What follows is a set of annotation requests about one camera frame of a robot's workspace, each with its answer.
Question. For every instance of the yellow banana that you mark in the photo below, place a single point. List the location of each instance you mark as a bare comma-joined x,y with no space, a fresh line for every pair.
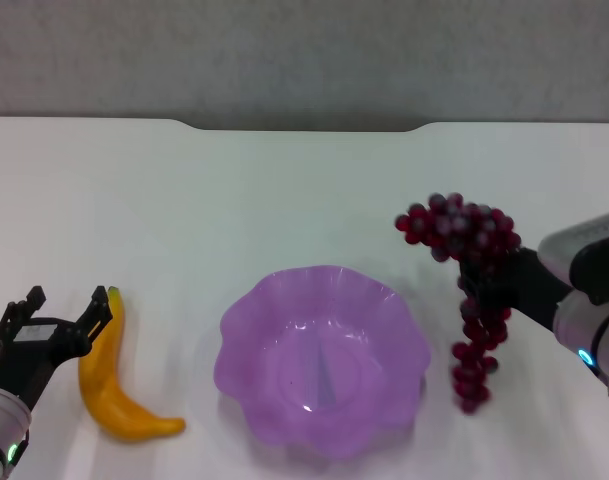
106,390

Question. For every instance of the purple wavy plastic bowl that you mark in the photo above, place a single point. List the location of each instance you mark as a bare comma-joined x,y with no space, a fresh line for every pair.
284,360

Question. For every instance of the red grape bunch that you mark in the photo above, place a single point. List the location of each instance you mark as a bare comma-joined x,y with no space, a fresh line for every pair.
454,225

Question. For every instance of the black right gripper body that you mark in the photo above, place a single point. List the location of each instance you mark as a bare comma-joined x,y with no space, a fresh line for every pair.
534,285

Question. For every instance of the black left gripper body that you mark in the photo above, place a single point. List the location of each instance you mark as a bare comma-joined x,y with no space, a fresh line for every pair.
34,350

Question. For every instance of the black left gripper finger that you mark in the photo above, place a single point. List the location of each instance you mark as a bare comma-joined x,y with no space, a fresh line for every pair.
31,300
98,310

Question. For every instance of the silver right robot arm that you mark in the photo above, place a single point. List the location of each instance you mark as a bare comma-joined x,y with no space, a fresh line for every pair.
574,320

